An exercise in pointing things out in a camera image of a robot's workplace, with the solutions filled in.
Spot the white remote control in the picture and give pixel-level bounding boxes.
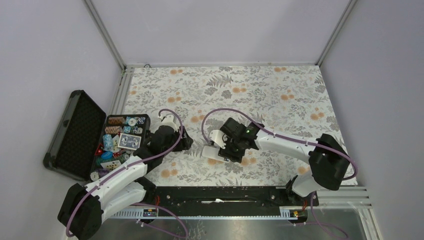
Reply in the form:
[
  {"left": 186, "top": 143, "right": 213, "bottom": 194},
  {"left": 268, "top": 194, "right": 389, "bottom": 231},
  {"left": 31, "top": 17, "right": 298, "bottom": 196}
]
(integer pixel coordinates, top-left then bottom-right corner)
[{"left": 201, "top": 146, "right": 230, "bottom": 163}]

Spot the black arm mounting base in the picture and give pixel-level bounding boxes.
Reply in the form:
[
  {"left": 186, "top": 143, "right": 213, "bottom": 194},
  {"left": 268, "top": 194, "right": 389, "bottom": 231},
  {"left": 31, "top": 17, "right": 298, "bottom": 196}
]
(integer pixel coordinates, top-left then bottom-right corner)
[{"left": 142, "top": 186, "right": 319, "bottom": 218}]

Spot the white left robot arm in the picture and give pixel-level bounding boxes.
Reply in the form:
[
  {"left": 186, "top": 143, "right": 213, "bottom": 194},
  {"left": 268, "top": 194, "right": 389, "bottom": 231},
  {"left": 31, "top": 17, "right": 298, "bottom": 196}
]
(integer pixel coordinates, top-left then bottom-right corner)
[{"left": 57, "top": 125, "right": 193, "bottom": 240}]

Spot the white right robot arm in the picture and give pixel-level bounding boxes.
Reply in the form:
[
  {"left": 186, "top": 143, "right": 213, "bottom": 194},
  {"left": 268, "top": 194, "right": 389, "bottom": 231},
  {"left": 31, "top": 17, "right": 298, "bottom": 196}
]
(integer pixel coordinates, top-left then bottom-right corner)
[{"left": 209, "top": 117, "right": 350, "bottom": 206}]

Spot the playing card deck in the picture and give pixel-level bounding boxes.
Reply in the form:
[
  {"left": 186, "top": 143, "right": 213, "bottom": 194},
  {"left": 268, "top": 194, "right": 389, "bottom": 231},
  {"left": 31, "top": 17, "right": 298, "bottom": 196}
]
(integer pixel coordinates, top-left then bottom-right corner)
[{"left": 118, "top": 133, "right": 142, "bottom": 151}]

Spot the floral table mat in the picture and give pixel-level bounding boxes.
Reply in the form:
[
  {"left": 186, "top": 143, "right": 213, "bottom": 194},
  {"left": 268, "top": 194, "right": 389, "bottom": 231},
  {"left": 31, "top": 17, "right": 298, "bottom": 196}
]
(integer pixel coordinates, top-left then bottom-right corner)
[{"left": 125, "top": 66, "right": 356, "bottom": 191}]

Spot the black poker chip case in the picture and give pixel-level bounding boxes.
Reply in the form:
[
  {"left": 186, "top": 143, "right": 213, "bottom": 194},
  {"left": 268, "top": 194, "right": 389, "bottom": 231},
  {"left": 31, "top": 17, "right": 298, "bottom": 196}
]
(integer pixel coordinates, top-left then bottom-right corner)
[{"left": 42, "top": 90, "right": 151, "bottom": 181}]

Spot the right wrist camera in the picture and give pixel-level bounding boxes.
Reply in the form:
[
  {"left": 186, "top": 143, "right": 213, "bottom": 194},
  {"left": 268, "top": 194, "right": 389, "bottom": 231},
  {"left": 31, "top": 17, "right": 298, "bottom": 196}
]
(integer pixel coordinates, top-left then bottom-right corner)
[{"left": 209, "top": 130, "right": 228, "bottom": 149}]

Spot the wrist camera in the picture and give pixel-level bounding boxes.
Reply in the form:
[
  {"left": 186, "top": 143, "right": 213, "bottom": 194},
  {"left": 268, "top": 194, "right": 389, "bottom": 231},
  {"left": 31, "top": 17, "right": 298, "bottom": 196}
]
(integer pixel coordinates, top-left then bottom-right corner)
[
  {"left": 161, "top": 114, "right": 178, "bottom": 132},
  {"left": 209, "top": 130, "right": 228, "bottom": 149}
]

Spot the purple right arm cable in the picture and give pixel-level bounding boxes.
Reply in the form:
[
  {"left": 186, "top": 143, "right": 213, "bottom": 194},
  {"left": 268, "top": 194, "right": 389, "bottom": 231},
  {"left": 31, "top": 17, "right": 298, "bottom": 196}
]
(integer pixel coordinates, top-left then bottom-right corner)
[{"left": 201, "top": 108, "right": 359, "bottom": 238}]

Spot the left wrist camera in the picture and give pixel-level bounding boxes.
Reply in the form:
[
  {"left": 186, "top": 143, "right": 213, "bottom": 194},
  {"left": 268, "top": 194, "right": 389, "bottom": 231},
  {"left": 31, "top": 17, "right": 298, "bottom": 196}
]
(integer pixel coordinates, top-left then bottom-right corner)
[{"left": 161, "top": 114, "right": 178, "bottom": 132}]

